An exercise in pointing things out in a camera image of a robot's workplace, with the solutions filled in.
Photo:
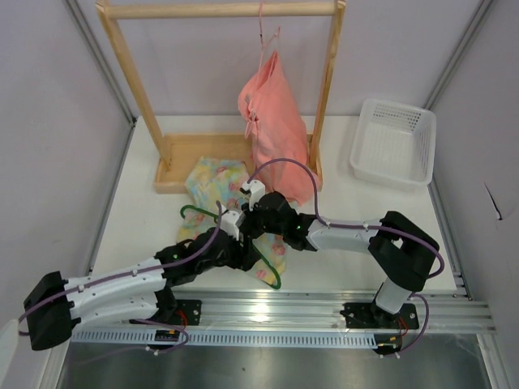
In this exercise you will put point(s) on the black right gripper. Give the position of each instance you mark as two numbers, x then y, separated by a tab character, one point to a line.
248	224

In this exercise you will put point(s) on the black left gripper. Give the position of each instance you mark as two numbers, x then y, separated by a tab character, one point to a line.
244	257

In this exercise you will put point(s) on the green plastic hanger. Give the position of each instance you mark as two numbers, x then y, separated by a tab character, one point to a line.
269	247

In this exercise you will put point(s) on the floral pastel skirt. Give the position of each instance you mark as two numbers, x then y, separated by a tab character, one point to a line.
213	180

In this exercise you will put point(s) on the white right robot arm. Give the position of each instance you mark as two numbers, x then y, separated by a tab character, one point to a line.
407	255

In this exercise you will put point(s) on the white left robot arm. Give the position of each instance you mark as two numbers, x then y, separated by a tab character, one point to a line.
57	307

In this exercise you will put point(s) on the pink pleated skirt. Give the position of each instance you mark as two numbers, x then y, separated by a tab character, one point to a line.
278	132

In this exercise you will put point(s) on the wooden clothes rack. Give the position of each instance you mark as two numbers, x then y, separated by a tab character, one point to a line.
180	152

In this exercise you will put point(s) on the white plastic basket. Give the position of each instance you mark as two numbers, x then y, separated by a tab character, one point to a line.
394	145

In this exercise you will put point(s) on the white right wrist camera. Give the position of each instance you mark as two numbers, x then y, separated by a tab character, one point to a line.
255	190

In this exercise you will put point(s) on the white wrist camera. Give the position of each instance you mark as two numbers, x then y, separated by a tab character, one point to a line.
255	190
231	222

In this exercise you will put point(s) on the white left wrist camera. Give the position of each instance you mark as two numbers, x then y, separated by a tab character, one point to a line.
231	222

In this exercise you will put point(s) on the white slotted cable duct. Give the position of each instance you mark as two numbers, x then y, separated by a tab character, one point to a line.
201	337

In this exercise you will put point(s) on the pink wire hanger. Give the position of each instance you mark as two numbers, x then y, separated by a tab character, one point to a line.
265	43

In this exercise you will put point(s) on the aluminium mounting rail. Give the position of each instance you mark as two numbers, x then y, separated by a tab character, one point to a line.
271	310

